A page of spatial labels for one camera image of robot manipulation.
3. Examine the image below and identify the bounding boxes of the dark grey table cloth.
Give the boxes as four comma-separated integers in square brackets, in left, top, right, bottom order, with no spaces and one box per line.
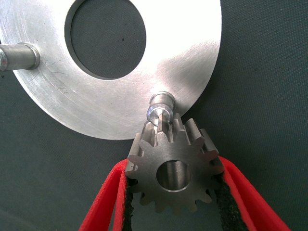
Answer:
[0,0,308,231]

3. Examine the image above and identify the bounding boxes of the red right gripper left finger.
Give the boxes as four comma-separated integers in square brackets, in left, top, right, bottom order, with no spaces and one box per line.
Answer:
[78,158,139,231]

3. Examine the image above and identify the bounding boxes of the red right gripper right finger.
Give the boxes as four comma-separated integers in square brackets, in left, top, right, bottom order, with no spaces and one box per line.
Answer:
[211,155,292,231]

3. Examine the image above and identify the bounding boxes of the round metal carrier plate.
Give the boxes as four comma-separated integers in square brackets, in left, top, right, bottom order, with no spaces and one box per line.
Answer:
[0,0,222,141]

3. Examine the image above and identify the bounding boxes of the small steel planetary gear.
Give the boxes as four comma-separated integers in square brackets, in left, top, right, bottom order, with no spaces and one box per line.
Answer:
[125,113,226,216]

